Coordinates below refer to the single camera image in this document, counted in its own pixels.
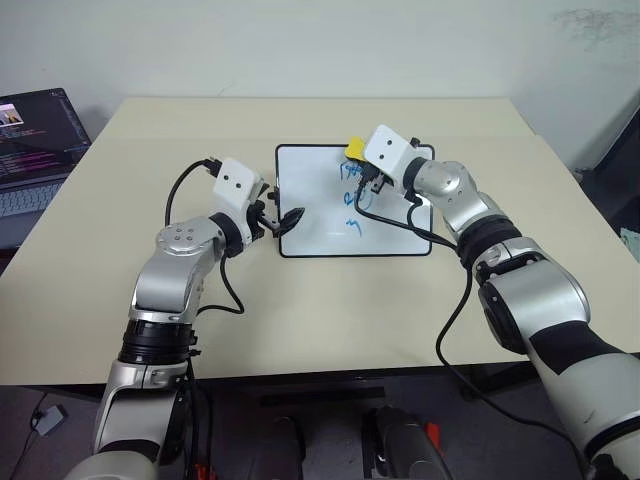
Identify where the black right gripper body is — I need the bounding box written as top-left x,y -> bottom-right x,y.
357,166 -> 397,198

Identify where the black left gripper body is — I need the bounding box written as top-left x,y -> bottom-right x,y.
239,178 -> 271,244

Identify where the yellow whiteboard eraser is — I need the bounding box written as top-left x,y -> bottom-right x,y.
343,135 -> 369,164

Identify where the black-framed small whiteboard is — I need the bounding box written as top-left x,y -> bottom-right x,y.
274,143 -> 435,259

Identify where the flat black bar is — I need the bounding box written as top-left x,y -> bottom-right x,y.
259,387 -> 387,407

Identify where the dark rounded shape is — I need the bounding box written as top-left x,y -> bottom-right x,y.
266,414 -> 307,480

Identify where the open grey laptop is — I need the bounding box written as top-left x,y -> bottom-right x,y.
0,87 -> 93,251

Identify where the grey rounded shape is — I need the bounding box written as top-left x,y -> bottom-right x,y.
367,404 -> 451,480

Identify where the grey power adapter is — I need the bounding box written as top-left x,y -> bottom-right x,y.
30,404 -> 69,435

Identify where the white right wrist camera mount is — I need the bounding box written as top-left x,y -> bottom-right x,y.
363,124 -> 419,186

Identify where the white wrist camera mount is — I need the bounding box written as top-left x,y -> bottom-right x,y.
363,124 -> 419,186
212,157 -> 268,214

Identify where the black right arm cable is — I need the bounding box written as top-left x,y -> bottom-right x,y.
353,177 -> 596,471

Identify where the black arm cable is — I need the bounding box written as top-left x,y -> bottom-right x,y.
164,157 -> 247,316
353,177 -> 596,471

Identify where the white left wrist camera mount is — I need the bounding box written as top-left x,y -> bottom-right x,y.
212,157 -> 268,214

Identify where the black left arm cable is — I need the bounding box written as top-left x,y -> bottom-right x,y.
164,157 -> 247,316

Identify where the black table leg bracket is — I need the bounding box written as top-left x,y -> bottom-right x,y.
457,362 -> 536,404

